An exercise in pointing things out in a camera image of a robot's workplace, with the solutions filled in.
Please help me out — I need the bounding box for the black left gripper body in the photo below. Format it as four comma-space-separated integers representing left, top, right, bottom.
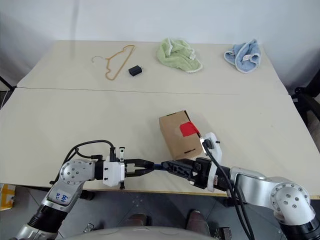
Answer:
118, 146, 134, 190

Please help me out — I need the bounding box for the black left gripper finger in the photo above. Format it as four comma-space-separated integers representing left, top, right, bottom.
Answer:
131, 167, 154, 179
131, 158, 155, 168

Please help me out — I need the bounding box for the red tape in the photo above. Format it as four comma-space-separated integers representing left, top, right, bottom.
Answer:
179, 121, 201, 138

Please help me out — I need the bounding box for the yellow cardboard box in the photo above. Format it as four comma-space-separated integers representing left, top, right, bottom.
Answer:
0, 183, 16, 210

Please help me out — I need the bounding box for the gold wire clothes hanger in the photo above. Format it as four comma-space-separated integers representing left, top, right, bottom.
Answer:
90, 44, 136, 82

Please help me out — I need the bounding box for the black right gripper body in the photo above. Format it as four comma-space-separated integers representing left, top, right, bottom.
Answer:
190, 156, 214, 190

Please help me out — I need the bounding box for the blue towel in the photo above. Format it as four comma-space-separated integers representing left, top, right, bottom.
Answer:
223, 38, 261, 74

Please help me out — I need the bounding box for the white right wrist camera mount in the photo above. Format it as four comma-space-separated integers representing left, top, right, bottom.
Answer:
199, 131, 223, 193

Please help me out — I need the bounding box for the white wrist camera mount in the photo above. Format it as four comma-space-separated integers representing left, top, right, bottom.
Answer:
199, 131, 223, 193
102, 156, 126, 188

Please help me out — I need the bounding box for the grey robot torso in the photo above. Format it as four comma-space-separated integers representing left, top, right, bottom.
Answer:
61, 225, 219, 240

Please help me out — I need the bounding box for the green towel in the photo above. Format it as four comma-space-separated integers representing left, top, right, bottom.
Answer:
156, 37, 204, 74

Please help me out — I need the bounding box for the brown cardboard box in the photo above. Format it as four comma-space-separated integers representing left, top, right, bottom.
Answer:
158, 108, 205, 161

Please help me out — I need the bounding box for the black power adapter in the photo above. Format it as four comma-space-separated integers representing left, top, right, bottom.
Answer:
128, 64, 144, 77

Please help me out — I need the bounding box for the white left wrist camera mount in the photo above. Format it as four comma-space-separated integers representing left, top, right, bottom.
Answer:
102, 156, 126, 188

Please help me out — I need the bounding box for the dark brown rounded shape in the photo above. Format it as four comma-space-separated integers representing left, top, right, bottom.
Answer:
124, 213, 152, 229
185, 209, 210, 236

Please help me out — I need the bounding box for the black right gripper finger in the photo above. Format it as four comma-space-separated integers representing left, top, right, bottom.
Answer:
163, 166, 197, 182
160, 157, 199, 170

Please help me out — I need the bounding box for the blue cutter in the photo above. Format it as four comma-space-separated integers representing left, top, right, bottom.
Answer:
146, 161, 174, 172

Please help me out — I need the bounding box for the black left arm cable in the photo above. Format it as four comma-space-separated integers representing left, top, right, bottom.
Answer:
49, 139, 116, 186

